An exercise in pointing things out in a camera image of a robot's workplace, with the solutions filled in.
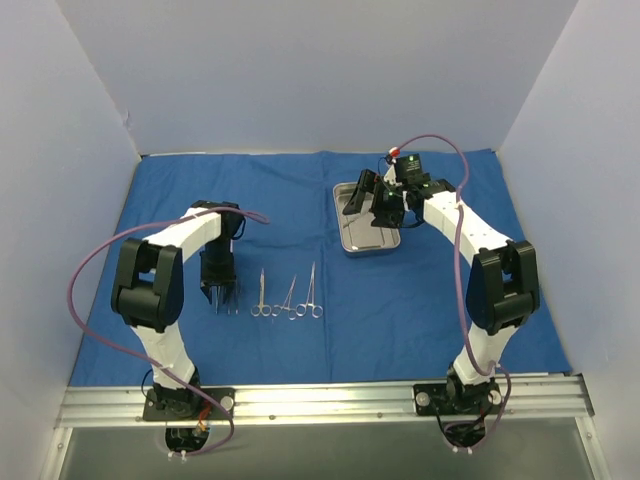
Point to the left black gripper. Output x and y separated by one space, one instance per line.
218 280

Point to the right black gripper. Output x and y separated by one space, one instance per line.
379 201

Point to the stainless steel instrument tray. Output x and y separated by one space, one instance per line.
357 236

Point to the steel surgical scissors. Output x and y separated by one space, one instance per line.
261 308

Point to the steel forceps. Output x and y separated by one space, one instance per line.
286 307
310 306

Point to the blue surgical drape cloth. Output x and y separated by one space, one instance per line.
390 316

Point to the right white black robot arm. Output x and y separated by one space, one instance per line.
496 278

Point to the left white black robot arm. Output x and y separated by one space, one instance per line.
148 290

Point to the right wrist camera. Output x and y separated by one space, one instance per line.
389 177

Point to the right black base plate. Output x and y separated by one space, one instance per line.
431 399

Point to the aluminium front rail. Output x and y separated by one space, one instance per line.
532 397

